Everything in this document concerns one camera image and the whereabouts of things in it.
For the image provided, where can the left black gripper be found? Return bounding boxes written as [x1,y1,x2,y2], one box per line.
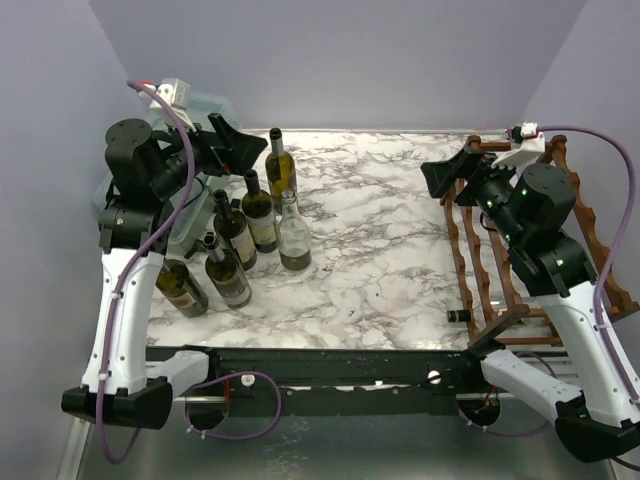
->
[151,112,267,199]

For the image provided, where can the clear glass wine bottle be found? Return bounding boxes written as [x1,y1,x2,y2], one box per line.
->
[277,190,311,272]

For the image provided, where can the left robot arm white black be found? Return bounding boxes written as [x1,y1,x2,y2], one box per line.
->
[61,113,267,430]

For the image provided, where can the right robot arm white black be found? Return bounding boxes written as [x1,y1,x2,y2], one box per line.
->
[421,146,639,463]

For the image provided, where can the rear green wine bottle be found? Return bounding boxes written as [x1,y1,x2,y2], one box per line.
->
[265,127,297,214]

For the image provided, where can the green wine bottle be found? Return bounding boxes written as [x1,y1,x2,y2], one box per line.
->
[265,127,297,214]
[155,258,209,318]
[203,232,252,309]

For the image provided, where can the green bottle white label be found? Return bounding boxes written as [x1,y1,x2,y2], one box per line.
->
[241,169,277,253]

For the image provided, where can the dark green bottle middle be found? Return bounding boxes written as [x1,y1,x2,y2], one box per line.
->
[213,189,257,271]

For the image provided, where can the front green wine bottle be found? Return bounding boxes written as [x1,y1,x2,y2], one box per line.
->
[203,232,252,309]

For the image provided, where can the leftmost green wine bottle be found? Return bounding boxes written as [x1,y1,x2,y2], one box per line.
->
[155,258,209,318]

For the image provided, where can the brown wooden wine rack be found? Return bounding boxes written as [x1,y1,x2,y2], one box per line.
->
[435,135,611,345]

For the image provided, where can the translucent plastic storage box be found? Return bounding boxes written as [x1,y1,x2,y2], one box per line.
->
[92,89,244,256]

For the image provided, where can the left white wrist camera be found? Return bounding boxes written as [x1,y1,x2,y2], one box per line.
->
[138,78,196,131]

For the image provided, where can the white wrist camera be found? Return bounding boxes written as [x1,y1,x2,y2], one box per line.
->
[491,122,546,169]
[138,78,196,131]

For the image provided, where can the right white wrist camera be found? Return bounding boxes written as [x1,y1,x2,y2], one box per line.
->
[491,122,546,169]

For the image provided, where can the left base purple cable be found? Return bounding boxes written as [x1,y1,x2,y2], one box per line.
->
[185,370,283,442]

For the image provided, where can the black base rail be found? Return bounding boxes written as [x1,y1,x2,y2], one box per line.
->
[144,344,506,419]

